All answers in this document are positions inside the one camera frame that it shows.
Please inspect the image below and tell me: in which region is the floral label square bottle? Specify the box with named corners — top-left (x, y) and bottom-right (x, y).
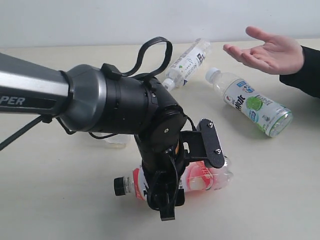
top-left (103, 134), bottom-right (132, 149)

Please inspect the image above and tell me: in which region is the person's open hand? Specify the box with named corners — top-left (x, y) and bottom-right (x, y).
top-left (223, 26), bottom-right (305, 75)

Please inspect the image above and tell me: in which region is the black sleeved forearm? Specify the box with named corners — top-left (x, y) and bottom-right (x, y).
top-left (279, 46), bottom-right (320, 99)

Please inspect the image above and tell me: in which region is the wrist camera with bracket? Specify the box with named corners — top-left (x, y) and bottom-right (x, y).
top-left (180, 118), bottom-right (225, 169)

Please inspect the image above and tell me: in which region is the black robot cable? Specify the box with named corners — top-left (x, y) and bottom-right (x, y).
top-left (0, 36), bottom-right (196, 222)

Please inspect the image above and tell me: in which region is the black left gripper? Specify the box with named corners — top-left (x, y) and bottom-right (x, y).
top-left (138, 147), bottom-right (191, 211)

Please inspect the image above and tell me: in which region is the white label clear bottle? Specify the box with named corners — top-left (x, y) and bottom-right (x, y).
top-left (162, 38), bottom-right (212, 92)

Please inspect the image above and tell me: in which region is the lime label water bottle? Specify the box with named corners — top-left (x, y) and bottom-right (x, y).
top-left (205, 67), bottom-right (293, 138)

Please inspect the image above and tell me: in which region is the pink peach drink bottle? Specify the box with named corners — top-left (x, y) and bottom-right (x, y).
top-left (113, 156), bottom-right (233, 201)

